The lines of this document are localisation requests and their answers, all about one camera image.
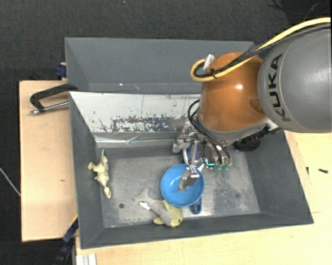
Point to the small black screw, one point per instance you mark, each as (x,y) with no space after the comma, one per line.
(324,171)

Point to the blue and white round object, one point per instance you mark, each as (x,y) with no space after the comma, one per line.
(186,156)

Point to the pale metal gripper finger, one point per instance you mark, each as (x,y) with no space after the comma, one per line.
(183,183)
(193,177)

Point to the pale wood board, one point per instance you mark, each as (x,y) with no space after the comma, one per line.
(46,160)

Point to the grey metal bin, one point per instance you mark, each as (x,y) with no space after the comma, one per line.
(152,61)

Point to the black cylinder on white bracket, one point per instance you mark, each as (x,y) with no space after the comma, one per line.
(247,144)

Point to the pale yellow toy dinosaur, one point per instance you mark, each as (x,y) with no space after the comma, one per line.
(102,172)

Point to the grey and yellow plush shark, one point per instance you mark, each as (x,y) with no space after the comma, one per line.
(160,209)

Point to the blue plastic bowl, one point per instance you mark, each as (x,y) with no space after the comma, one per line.
(170,189)

